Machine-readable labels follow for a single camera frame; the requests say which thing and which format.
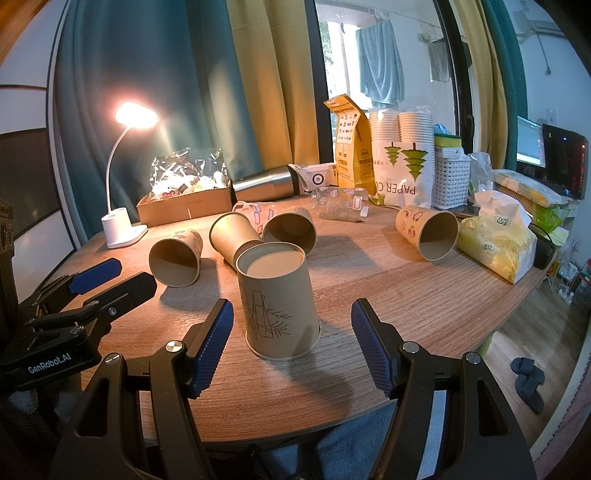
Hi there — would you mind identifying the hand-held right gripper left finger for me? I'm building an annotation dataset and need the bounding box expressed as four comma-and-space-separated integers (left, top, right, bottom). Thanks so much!
48, 298, 234, 480

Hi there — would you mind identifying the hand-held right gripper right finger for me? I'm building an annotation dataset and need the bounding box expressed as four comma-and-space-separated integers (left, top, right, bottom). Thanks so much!
351, 298, 539, 480

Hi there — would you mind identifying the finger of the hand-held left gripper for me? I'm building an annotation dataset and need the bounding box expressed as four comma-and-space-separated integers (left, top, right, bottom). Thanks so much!
25, 271, 158, 343
28, 257, 123, 315

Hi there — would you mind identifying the brown bamboo print paper cup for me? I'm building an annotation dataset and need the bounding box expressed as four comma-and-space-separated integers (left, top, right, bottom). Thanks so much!
235, 241, 322, 361

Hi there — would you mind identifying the white printed paper cup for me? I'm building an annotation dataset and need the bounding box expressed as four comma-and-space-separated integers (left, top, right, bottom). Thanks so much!
232, 200, 277, 232

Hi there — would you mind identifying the white desk lamp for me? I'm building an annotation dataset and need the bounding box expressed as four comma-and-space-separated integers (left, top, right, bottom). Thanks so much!
102, 102, 160, 250

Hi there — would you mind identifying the person's blue jeans leg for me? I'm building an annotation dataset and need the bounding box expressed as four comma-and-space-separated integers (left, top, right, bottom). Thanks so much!
259, 401, 399, 480

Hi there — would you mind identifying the cardboard box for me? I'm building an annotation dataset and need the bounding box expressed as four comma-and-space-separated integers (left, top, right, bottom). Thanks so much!
137, 182, 233, 228

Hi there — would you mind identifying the clear plastic snack bag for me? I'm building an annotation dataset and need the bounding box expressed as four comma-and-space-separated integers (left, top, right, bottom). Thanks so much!
150, 147, 230, 199

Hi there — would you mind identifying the clear printed plastic wrapper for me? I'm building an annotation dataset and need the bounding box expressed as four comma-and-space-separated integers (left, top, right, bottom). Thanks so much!
310, 186, 370, 223

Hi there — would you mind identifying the yellow tissue pack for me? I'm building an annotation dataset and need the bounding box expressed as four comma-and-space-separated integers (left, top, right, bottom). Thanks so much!
457, 190, 538, 284

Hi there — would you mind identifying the bag of white paper cups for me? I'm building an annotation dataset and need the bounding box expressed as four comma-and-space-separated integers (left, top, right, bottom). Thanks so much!
368, 107, 435, 208

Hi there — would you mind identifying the stainless steel bottle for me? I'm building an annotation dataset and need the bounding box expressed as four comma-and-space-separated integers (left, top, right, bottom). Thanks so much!
231, 165, 303, 204

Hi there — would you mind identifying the small white device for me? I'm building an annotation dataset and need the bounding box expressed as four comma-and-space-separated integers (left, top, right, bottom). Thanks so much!
288, 161, 338, 193

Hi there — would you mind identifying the white plastic basket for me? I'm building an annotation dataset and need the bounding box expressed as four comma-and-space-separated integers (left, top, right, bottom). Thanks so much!
433, 147, 472, 209

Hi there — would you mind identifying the black bag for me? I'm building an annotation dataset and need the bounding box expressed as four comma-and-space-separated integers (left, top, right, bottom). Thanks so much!
529, 223, 556, 271

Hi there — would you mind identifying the yellow paper bag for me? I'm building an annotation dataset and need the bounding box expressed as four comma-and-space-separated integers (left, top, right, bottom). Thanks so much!
323, 95, 376, 197

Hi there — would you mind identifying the white plastic bag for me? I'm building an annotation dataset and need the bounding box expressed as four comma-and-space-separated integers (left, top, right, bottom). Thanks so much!
468, 152, 496, 205

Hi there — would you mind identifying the teal curtain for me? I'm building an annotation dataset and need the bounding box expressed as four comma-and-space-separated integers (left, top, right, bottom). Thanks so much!
481, 0, 526, 171
54, 0, 265, 241

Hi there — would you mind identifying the yellow plastic package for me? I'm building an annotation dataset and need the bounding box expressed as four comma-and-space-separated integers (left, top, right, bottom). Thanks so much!
492, 169, 571, 206

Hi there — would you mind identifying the green plastic package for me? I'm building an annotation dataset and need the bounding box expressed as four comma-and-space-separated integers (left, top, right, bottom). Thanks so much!
530, 202, 579, 232

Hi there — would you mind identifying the yellow curtain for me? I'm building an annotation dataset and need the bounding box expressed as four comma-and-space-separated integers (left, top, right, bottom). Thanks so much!
454, 0, 509, 172
225, 0, 336, 172

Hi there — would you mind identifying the bright computer monitor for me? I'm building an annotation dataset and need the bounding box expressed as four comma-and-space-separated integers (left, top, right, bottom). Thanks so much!
516, 115, 546, 168

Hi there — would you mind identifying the hanging blue towel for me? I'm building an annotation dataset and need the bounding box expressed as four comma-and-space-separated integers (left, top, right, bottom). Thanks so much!
355, 19, 405, 107

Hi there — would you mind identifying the hanging dark cloth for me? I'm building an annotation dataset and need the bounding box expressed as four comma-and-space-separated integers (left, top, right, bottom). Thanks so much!
428, 40, 451, 83

